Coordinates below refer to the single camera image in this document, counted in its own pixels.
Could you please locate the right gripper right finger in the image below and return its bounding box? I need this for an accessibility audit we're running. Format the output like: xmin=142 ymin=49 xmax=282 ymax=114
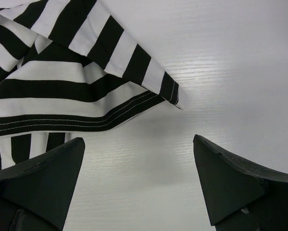
xmin=193 ymin=135 xmax=288 ymax=231

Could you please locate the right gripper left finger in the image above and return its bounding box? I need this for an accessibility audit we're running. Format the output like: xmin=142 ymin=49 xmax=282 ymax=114
xmin=0 ymin=138 xmax=85 ymax=231

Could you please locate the black white striped tank top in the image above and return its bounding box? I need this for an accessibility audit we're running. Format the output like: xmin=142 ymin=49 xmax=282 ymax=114
xmin=0 ymin=0 xmax=187 ymax=170

